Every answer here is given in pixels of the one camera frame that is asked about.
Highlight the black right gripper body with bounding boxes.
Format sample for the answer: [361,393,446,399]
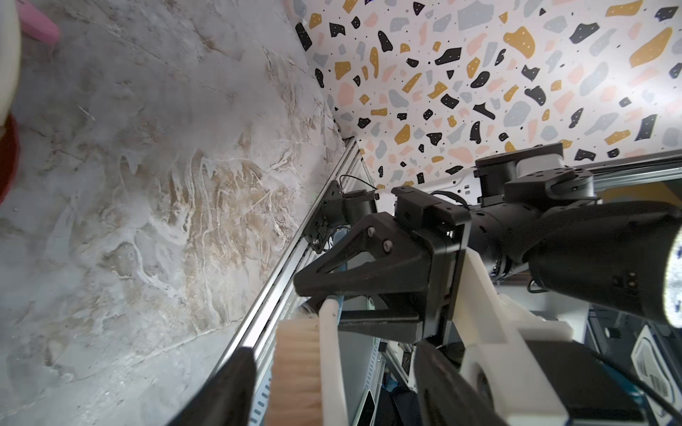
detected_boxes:
[392,186,471,344]

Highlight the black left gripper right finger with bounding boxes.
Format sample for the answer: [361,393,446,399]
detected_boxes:
[414,341,506,426]

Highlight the terracotta saucer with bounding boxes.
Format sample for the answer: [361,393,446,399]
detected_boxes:
[0,114,21,202]

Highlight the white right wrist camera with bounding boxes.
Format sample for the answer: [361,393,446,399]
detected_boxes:
[452,247,648,426]

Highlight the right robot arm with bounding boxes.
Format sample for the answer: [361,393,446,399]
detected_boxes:
[294,144,681,345]

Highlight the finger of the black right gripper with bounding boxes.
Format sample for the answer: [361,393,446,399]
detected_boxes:
[339,310,424,344]
[294,212,434,297]

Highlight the pink toy microphone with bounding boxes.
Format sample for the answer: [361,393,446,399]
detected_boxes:
[15,0,60,45]

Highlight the cream ceramic pot with mud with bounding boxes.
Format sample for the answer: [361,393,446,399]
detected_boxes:
[0,0,21,125]

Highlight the white scrub brush blue handle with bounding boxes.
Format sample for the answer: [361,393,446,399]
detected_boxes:
[264,298,349,425]

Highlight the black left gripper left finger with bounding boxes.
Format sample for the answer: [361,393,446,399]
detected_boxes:
[168,347,257,426]

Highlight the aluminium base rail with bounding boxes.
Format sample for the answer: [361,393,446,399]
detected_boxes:
[213,140,385,425]

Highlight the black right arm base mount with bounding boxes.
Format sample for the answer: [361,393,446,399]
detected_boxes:
[303,180,379,254]

